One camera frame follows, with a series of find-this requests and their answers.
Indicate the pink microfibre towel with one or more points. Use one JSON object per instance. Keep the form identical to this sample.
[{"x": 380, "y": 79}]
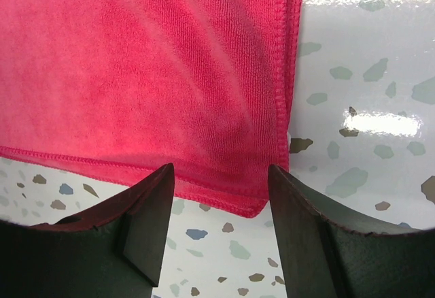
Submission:
[{"x": 113, "y": 89}]

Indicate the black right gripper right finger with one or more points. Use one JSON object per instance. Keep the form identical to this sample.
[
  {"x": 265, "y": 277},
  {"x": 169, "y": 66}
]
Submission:
[{"x": 329, "y": 250}]

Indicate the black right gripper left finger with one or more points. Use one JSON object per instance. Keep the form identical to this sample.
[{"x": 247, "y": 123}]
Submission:
[{"x": 113, "y": 249}]

